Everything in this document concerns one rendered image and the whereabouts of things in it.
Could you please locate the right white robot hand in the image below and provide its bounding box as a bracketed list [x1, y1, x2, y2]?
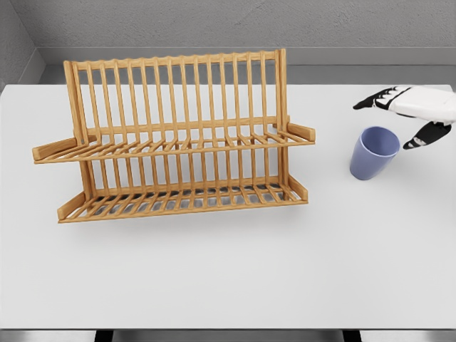
[352, 85, 456, 151]

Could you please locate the blue plastic cup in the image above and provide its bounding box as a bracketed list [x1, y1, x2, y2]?
[348, 125, 400, 182]

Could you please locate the wooden two-tier dish rack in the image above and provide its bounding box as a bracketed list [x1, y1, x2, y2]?
[31, 48, 317, 224]

